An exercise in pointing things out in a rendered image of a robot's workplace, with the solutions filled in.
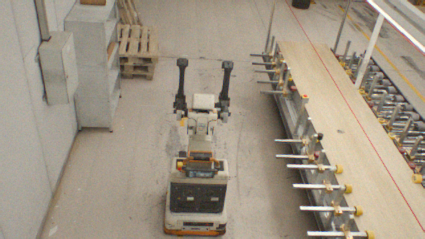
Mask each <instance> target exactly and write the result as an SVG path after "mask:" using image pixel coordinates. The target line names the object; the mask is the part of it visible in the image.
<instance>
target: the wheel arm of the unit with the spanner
mask: <svg viewBox="0 0 425 239"><path fill-rule="evenodd" d="M276 159H291V160H308V159H309V156H308V155H276Z"/></svg>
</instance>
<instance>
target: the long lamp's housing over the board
mask: <svg viewBox="0 0 425 239"><path fill-rule="evenodd" d="M371 1H372V2H373V3H374V4H375V5H377V6H378V7H379V9H380V10H382V11H383V12H384V13H385V14H386V15H388V16H389V17H390V18H391V19H392V20H393V21H394V22H395V23H396V24H397V25H398V26H400V27H401V28H402V29H403V30H404V31H406V32H407V33H408V34H409V35H410V36H411V37H412V38H413V39H414V40H415V41H416V42H417V43H420V44H421V45H422V46H423V47H424V49H425V30H424V29H423V28H422V27H421V26H419V25H417V24H416V23H415V22H414V21H413V20H412V19H411V18H410V17H409V16H408V15H406V14H404V13H403V12H402V11H401V10H399V9H395V8H394V4H393V3H391V2H390V1H388V0H371Z"/></svg>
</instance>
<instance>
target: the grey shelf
mask: <svg viewBox="0 0 425 239"><path fill-rule="evenodd" d="M113 5H114V6H113ZM115 12H116V14H115ZM64 26H65V31H67V32H71V33H72V37H73V43H74V53H76V64H77V70H78V81H79V85H78V87H77V89H76V93H74V102H76V112H77V117H78V127H79V131H82V128H81V125H82V127H110V133H113V129H112V122H113V116H114V112H115V110H116V106H118V101H119V98H121V97H122V90H121V78H120V52H119V39H118V14H117V0H106V5H91V4H80V0H78V1H77V2H76V4H75V6H73V8H72V10H71V11H70V12H69V14H68V16H67V17H66V18H65V20H64ZM114 26H115V30H114ZM115 36H116V41H115ZM111 42H114V43H115V47H114V49H113V51H112V54H111V56H110V59H109V61H108V55H107V48H108V46H109V44H110V43H111ZM103 49H105V50H104V53H103ZM116 52H117V54H116ZM117 60H118V65H117ZM104 67H105V68H104ZM105 76H106V79H105ZM118 84H119V89H118ZM77 94H78V96H77Z"/></svg>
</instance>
